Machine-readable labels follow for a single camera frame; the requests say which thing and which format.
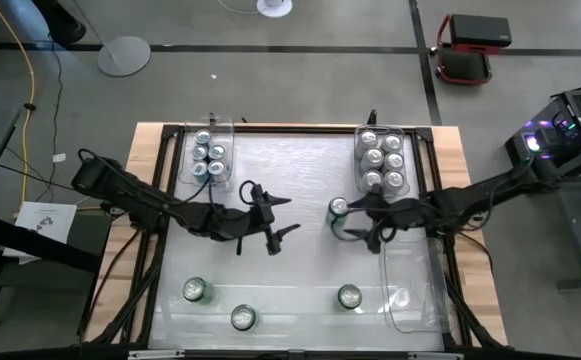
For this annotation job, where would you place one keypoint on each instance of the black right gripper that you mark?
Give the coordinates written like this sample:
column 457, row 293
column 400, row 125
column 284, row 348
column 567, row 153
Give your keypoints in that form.
column 400, row 216

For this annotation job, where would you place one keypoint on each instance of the small white floor tag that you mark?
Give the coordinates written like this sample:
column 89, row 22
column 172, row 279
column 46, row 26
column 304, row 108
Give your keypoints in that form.
column 59, row 157

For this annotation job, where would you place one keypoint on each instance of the grey round stand base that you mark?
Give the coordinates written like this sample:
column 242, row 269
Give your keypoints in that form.
column 122, row 56

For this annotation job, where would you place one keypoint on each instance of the white Spindrift can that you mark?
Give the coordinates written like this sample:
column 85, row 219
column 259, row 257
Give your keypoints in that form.
column 394, row 161
column 391, row 143
column 372, row 157
column 371, row 178
column 394, row 180
column 368, row 138

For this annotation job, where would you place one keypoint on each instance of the black workbench frame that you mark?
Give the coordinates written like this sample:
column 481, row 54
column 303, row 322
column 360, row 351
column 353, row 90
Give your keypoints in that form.
column 30, row 242

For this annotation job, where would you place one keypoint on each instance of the clear plastic bin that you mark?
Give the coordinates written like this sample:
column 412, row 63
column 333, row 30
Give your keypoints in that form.
column 357, row 165
column 225, row 125
column 410, row 280

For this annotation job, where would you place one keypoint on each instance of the red and black stool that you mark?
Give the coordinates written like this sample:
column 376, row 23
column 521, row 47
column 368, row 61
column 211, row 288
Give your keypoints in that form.
column 480, row 30

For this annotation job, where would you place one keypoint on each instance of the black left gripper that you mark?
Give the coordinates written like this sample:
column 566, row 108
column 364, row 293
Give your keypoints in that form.
column 250, row 222

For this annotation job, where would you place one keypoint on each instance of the white printed paper sheet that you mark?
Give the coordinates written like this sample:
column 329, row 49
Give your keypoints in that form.
column 45, row 222

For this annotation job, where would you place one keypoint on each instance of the green Sprite can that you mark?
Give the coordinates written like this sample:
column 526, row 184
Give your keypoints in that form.
column 243, row 317
column 194, row 288
column 349, row 296
column 338, row 205

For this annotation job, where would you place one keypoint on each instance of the white round stand base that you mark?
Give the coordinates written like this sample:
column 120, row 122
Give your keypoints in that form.
column 274, row 9

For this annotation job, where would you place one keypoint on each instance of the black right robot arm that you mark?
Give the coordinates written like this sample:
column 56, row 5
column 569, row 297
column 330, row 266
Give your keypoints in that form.
column 480, row 192

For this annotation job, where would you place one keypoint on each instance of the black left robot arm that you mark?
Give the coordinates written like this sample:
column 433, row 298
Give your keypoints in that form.
column 135, row 192

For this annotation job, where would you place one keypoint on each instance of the dark bulky floor object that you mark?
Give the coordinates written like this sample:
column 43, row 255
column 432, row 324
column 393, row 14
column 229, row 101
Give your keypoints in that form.
column 62, row 25

